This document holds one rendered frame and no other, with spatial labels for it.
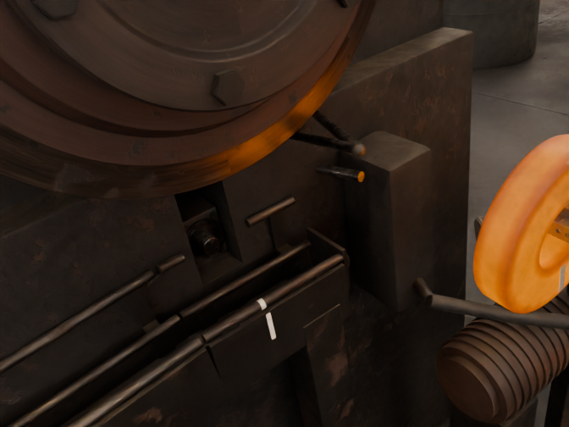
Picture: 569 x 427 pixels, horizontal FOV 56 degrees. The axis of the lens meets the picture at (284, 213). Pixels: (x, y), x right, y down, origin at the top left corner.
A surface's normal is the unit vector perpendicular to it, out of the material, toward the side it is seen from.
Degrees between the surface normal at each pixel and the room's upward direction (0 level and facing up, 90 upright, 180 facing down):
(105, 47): 90
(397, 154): 0
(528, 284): 92
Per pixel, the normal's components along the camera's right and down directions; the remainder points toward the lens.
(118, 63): 0.58, 0.36
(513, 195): -0.64, -0.32
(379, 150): -0.16, -0.83
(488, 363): 0.07, -0.62
